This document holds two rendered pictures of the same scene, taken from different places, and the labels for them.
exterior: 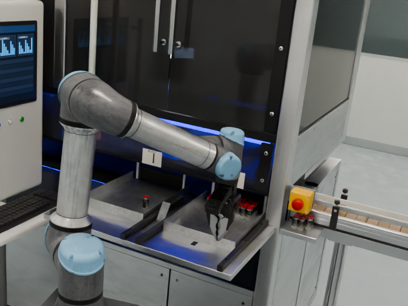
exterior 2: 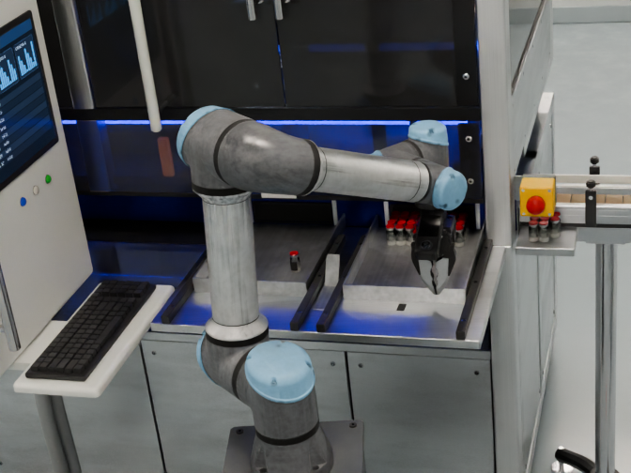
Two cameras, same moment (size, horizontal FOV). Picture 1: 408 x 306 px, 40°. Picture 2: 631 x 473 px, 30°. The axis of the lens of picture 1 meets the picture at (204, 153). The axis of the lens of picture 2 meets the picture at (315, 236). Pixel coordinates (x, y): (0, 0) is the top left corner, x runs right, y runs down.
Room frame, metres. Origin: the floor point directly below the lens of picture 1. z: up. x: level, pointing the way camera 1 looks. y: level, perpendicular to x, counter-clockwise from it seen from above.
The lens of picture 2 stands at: (-0.47, 0.37, 2.10)
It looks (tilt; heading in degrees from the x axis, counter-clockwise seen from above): 26 degrees down; 354
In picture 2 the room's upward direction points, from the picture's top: 7 degrees counter-clockwise
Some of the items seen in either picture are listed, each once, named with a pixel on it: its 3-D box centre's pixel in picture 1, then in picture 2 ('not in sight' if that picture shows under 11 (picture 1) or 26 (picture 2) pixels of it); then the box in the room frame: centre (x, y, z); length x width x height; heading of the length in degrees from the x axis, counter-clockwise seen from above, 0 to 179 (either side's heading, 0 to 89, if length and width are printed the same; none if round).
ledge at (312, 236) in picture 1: (303, 229); (547, 237); (1.84, -0.38, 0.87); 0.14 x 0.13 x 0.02; 156
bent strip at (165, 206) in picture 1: (156, 216); (326, 281); (1.73, 0.14, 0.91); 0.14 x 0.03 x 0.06; 156
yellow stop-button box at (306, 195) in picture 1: (301, 200); (537, 195); (1.80, -0.35, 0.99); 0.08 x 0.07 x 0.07; 156
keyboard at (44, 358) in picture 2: (19, 209); (94, 326); (1.87, 0.65, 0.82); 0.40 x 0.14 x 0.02; 156
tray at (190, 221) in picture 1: (218, 218); (418, 256); (1.80, -0.08, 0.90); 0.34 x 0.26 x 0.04; 157
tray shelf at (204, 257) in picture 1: (167, 218); (337, 279); (1.80, 0.11, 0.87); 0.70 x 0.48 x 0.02; 66
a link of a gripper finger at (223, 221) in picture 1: (226, 226); (444, 270); (1.62, -0.09, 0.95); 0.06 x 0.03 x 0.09; 156
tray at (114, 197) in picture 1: (137, 194); (272, 251); (1.94, 0.23, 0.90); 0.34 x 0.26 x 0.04; 156
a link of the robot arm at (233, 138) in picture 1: (229, 146); (427, 151); (1.63, -0.08, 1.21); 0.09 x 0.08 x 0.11; 118
